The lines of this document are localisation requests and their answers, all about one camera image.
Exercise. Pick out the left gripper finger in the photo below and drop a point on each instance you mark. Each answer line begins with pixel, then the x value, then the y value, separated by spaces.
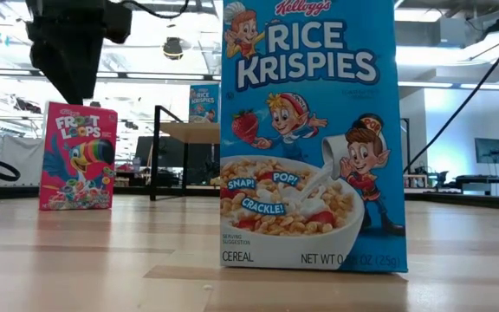
pixel 74 69

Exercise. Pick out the blue Rice Krispies cereal box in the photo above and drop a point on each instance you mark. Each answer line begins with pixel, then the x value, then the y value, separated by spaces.
pixel 204 104
pixel 310 130

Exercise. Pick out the red Froot Loops cereal box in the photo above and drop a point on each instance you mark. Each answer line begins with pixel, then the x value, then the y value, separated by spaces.
pixel 78 173

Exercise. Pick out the wooden shelf with black legs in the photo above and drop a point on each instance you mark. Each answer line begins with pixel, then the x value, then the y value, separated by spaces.
pixel 189 132

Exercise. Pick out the black ceiling spotlight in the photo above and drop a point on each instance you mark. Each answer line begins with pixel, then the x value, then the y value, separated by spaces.
pixel 173 47

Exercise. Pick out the white table cover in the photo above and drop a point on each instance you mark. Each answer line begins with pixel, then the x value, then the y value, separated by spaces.
pixel 20 160

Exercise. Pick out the black monitor screen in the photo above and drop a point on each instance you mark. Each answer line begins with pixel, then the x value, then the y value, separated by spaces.
pixel 169 151

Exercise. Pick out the black desk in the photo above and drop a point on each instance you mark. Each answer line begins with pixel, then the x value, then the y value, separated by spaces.
pixel 483 177

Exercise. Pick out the grey computer monitor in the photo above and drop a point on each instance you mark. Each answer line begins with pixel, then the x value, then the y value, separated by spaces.
pixel 490 151

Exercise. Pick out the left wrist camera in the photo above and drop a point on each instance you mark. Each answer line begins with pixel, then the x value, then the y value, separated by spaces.
pixel 118 24

